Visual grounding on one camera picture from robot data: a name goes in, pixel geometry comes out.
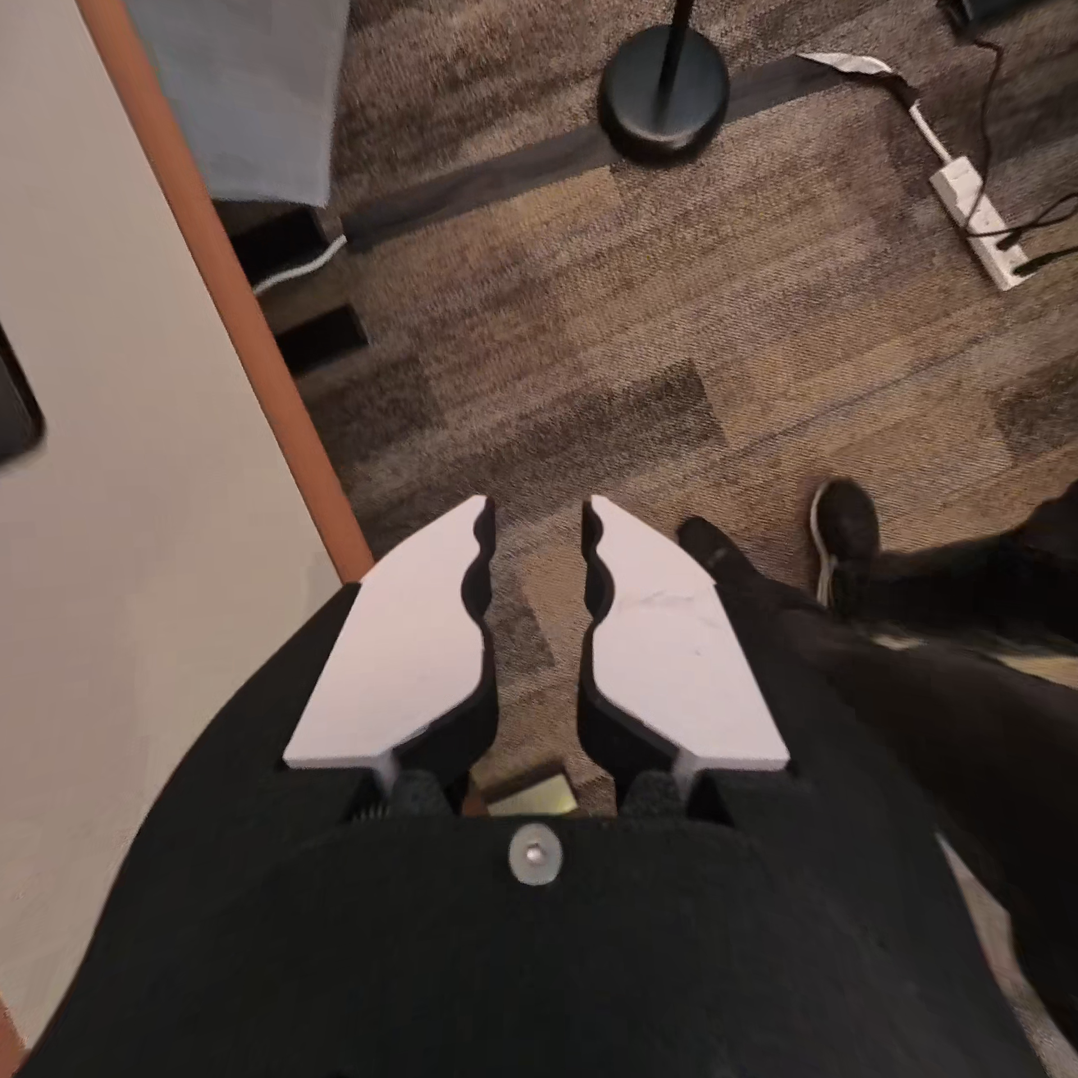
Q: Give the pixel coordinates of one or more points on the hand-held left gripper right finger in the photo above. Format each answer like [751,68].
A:
[674,665]

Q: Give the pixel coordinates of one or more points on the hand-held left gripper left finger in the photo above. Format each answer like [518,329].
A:
[396,665]

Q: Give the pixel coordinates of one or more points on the black shoe with white sole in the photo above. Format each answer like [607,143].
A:
[842,539]

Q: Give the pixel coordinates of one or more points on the person's black trouser leg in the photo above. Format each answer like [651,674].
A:
[918,716]

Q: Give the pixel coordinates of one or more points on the white table with wooden edge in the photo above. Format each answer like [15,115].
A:
[126,505]

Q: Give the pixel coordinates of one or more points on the black table leg foot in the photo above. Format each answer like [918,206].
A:
[324,338]

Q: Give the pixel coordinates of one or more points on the black device on table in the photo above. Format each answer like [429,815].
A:
[15,404]

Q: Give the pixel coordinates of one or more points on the white power strip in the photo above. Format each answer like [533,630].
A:
[981,221]

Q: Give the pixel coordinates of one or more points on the black round lamp stand base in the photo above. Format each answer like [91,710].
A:
[665,84]

